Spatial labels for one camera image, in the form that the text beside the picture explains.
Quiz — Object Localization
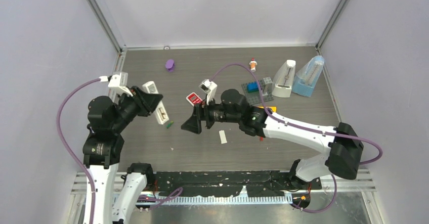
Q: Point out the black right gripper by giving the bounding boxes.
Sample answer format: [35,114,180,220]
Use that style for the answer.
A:
[182,94,241,135]

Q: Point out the slim white remote control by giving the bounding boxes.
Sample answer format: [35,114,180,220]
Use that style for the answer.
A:
[142,81,169,125]

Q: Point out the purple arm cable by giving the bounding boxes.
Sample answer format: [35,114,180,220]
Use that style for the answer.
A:
[210,63,383,214]
[56,77,110,224]

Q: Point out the green battery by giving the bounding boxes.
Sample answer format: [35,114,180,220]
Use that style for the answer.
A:
[166,121,174,128]

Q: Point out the white remote with red keypad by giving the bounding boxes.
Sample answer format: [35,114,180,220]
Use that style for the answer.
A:
[186,92,203,107]

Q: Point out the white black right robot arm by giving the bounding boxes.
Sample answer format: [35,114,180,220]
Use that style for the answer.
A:
[181,89,363,189]

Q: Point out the light blue metronome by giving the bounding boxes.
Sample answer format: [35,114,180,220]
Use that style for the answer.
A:
[292,56,325,97]

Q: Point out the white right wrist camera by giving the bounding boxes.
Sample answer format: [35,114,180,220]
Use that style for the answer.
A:
[199,79,218,105]

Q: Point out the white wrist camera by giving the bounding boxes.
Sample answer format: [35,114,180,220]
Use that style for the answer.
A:
[199,79,218,105]
[99,71,134,97]

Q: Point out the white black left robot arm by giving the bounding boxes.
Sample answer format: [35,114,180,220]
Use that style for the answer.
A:
[82,86,163,223]

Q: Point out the white metronome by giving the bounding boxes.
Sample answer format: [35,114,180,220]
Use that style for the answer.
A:
[272,60,296,98]

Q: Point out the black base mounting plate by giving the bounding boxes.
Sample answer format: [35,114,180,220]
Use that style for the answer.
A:
[122,170,322,198]

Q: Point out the yellow triangular wooden piece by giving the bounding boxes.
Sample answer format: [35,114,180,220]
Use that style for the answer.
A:
[267,106,277,112]

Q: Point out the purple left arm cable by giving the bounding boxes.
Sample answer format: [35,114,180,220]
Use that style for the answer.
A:
[56,77,110,224]

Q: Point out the purple plastic cap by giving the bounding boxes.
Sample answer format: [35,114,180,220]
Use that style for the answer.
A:
[165,59,175,72]

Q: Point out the small orange white bottle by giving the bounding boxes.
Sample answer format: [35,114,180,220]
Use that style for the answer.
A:
[249,58,258,72]

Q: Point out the slim white battery cover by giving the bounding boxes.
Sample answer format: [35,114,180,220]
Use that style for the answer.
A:
[219,130,228,144]

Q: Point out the blue building brick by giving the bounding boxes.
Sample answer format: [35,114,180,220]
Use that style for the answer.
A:
[246,81,262,93]

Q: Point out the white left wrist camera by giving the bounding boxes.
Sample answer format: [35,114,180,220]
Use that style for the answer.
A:
[99,71,134,97]

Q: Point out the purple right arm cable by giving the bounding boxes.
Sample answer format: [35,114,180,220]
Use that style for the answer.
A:
[210,63,383,214]

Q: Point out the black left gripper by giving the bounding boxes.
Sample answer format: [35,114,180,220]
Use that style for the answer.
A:
[112,84,162,130]

